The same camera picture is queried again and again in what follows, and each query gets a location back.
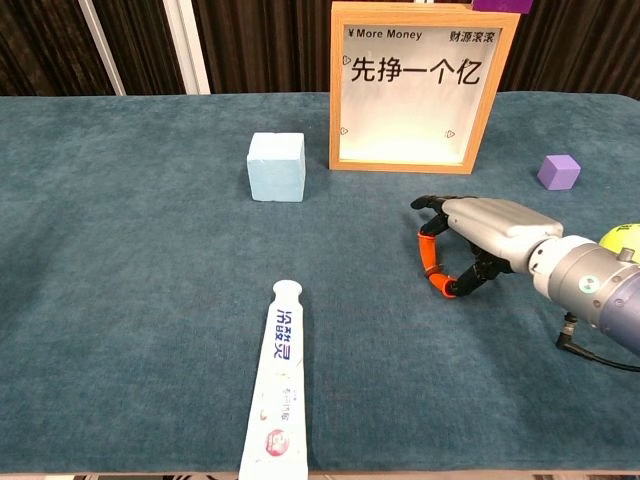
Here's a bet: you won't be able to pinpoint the small purple cube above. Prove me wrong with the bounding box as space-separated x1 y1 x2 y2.
537 154 583 193

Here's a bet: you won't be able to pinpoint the teal table cloth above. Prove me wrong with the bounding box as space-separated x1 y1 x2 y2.
0 90 640 476

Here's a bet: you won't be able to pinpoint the white toothpaste tube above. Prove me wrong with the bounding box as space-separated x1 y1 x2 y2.
237 278 309 480

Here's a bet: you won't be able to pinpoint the thin white frame post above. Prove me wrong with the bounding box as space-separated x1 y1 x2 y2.
78 0 127 97

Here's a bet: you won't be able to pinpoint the yellow tennis ball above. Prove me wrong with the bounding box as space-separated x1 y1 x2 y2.
598 221 640 264

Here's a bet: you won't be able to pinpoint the wide white frame post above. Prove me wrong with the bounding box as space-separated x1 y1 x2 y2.
161 0 212 96

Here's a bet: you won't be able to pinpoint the purple toy building brick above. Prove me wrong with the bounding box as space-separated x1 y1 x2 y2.
471 0 534 14

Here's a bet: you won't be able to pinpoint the light blue foam cube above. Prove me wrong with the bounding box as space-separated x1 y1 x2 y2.
245 131 307 204

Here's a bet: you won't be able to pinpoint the wooden framed sign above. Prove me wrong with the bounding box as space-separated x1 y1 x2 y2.
328 1 522 176

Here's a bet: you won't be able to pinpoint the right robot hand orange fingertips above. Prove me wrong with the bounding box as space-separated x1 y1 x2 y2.
410 194 565 300

